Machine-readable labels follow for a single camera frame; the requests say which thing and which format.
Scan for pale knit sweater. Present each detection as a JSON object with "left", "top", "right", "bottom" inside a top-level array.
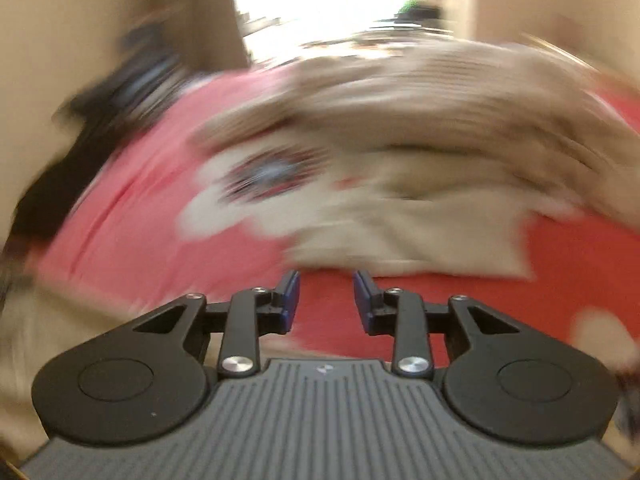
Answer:
[{"left": 192, "top": 40, "right": 640, "bottom": 231}]

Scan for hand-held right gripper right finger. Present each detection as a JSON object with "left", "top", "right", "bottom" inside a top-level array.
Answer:
[{"left": 352, "top": 269, "right": 521, "bottom": 378}]

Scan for beige pants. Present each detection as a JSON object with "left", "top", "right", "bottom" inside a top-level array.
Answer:
[{"left": 290, "top": 160, "right": 538, "bottom": 281}]

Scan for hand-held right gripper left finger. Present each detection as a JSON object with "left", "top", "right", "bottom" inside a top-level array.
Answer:
[{"left": 134, "top": 269, "right": 301, "bottom": 378}]

